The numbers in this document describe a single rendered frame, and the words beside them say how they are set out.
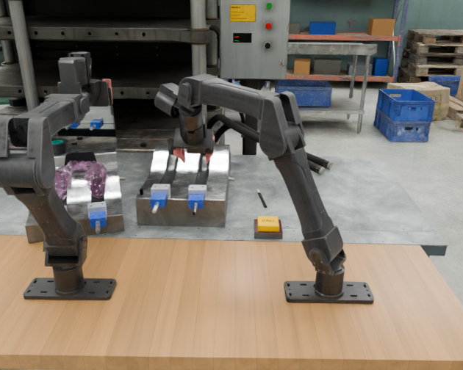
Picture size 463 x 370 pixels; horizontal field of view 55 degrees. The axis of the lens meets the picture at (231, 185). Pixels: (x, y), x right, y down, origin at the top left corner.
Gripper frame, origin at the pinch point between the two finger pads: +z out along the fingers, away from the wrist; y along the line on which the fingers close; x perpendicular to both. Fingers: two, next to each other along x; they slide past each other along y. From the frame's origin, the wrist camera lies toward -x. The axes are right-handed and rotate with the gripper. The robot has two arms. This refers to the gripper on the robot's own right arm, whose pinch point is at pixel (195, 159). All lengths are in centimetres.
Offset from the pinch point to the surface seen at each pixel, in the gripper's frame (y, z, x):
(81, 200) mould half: 35.3, 14.5, 4.8
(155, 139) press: 29, 62, -63
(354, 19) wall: -190, 324, -568
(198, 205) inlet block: -1.1, 8.1, 9.9
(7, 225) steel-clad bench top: 56, 17, 13
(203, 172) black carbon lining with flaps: -0.2, 20.9, -11.6
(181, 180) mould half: 6.3, 17.4, -5.7
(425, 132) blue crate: -200, 240, -240
